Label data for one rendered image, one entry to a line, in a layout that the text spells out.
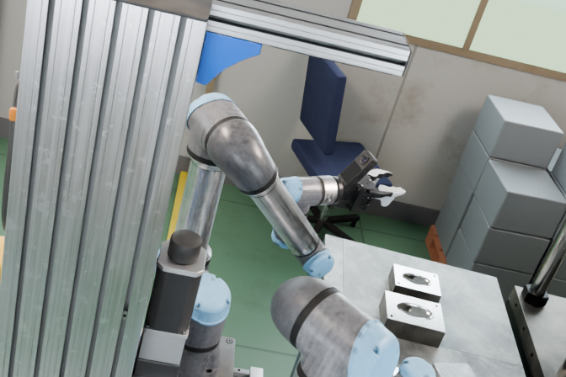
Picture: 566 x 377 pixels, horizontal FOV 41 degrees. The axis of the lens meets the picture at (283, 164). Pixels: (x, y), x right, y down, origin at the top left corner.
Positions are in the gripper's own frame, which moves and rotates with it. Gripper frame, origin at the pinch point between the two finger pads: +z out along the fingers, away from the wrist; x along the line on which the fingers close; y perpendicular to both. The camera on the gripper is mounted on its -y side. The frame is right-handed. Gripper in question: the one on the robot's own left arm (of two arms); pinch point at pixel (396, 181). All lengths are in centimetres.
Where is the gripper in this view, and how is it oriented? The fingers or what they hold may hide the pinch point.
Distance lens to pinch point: 207.7
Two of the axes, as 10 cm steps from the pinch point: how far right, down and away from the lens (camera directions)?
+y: -3.1, 7.7, 5.6
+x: 4.0, 6.4, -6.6
